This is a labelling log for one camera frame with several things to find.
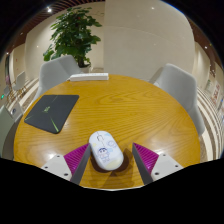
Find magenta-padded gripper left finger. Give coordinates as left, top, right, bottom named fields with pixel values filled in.
left=40, top=143, right=92, bottom=186

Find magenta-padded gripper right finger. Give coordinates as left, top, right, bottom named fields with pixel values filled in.
left=131, top=142, right=184, bottom=186

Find white cartoon-print computer mouse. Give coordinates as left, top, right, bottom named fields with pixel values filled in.
left=88, top=130, right=125, bottom=172

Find black mouse pad green lines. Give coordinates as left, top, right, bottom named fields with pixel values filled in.
left=23, top=94, right=80, bottom=135

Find pale green armchair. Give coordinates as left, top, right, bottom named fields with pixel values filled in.
left=0, top=101, right=25, bottom=158

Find light grey shell chair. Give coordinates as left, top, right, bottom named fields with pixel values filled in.
left=148, top=63, right=206, bottom=138
left=31, top=54, right=84, bottom=104

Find small grey lounge chair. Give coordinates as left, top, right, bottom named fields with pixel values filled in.
left=13, top=70, right=28, bottom=98

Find white power strip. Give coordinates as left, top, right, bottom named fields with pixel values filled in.
left=69, top=72, right=110, bottom=82

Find potted green leafy plant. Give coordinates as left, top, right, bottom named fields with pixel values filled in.
left=42, top=6, right=103, bottom=74

